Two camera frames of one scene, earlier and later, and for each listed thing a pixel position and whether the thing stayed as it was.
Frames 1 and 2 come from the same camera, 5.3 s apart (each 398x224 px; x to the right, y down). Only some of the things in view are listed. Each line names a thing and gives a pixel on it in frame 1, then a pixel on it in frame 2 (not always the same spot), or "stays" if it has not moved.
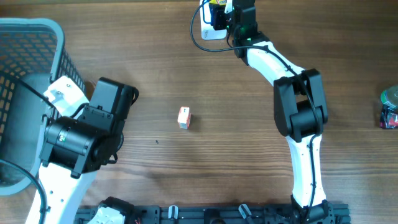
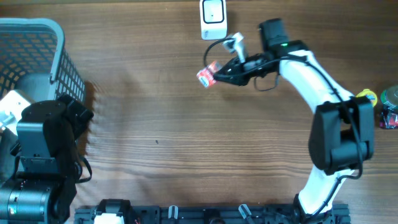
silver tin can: x=390 y=96 stays
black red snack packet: x=388 y=117 stays
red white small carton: x=184 y=117 -> x=206 y=76
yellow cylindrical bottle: x=220 y=2 -> x=370 y=94
